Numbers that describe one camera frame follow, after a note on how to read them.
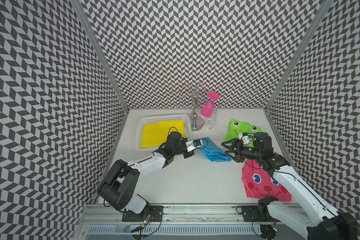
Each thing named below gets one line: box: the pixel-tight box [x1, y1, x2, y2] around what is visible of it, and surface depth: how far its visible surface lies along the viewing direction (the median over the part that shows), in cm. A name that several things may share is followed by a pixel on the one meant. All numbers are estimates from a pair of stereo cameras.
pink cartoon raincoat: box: [242, 159, 292, 202], surface depth 82 cm
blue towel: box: [200, 137, 232, 163], surface depth 80 cm
